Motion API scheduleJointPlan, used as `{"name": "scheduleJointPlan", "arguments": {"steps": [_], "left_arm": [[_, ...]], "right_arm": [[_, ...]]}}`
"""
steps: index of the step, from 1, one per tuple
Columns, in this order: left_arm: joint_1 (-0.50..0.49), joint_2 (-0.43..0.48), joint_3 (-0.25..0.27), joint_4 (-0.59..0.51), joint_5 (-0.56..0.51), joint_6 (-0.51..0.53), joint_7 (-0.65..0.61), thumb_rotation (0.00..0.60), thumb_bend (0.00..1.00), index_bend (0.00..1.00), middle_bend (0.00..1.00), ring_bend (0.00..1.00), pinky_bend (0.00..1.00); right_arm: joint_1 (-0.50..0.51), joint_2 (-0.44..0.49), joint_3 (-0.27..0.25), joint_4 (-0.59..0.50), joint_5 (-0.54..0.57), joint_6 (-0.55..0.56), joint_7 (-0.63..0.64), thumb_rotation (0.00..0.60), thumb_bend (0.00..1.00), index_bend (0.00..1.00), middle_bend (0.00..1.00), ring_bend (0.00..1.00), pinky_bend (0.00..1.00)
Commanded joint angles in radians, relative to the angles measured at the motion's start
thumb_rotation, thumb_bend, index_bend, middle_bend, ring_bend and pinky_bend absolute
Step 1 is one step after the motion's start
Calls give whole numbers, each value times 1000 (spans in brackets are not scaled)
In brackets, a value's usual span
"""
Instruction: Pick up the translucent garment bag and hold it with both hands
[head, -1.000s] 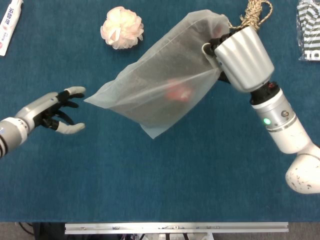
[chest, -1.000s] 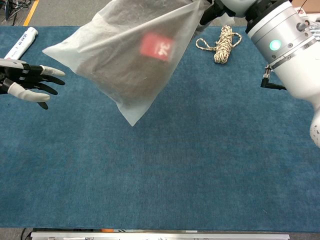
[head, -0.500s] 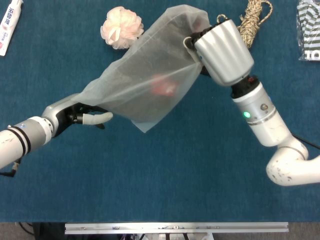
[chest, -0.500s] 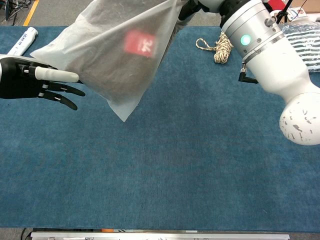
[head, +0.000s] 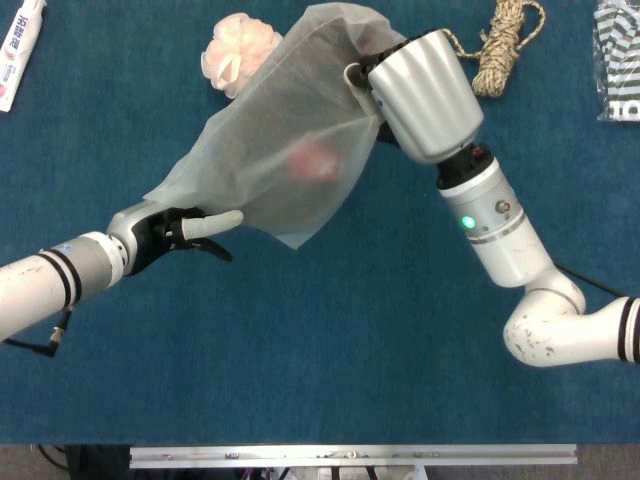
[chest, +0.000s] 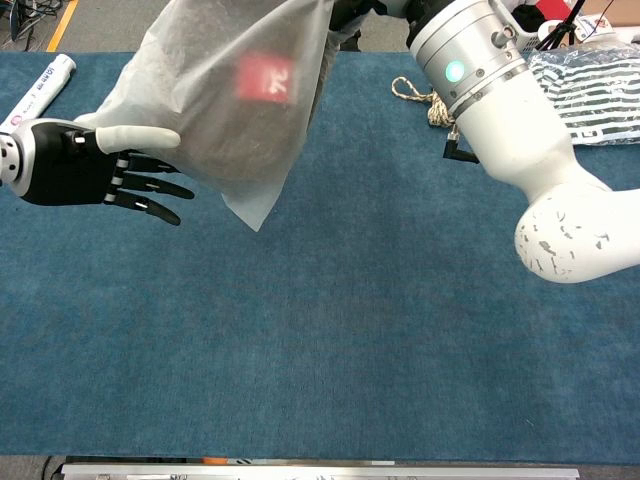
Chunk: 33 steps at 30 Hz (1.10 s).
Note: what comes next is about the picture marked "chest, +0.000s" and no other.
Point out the striped black white packet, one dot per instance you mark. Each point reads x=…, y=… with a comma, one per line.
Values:
x=600, y=90

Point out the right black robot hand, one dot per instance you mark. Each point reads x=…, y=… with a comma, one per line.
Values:
x=355, y=12

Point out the white toothpaste tube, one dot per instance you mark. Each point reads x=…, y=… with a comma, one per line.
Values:
x=45, y=85

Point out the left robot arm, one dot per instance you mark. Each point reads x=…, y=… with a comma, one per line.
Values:
x=9, y=160

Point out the cardboard box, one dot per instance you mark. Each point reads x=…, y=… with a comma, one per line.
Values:
x=620, y=10

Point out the black tripod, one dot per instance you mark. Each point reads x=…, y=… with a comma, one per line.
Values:
x=560, y=27

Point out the blue carpet table mat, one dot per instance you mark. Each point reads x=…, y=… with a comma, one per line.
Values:
x=300, y=325

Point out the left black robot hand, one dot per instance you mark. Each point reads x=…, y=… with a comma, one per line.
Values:
x=65, y=165

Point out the white plastic basket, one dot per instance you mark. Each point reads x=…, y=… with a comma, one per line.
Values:
x=527, y=37

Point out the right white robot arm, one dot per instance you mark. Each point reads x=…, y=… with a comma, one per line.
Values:
x=525, y=130

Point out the aluminium profile rail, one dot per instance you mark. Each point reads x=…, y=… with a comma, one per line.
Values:
x=320, y=472

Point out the translucent white plastic bag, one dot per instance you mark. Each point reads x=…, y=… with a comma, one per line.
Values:
x=225, y=125

